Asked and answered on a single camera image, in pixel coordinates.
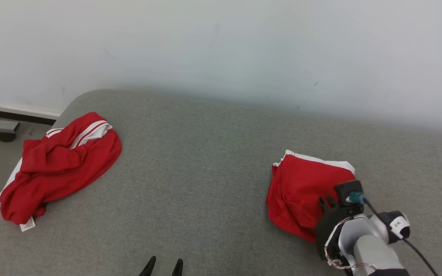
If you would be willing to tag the red shirt with white sleeves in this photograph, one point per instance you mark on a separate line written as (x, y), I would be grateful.
(297, 191)
(60, 165)

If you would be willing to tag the grey fabric sofa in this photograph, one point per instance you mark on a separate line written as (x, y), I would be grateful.
(205, 172)

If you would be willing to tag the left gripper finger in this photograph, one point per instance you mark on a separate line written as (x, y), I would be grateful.
(178, 268)
(149, 267)

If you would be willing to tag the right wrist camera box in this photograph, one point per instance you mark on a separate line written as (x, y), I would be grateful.
(345, 189)

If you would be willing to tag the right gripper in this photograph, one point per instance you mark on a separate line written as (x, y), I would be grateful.
(326, 222)

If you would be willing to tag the white and black baseboard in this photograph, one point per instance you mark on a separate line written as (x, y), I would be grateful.
(14, 109)

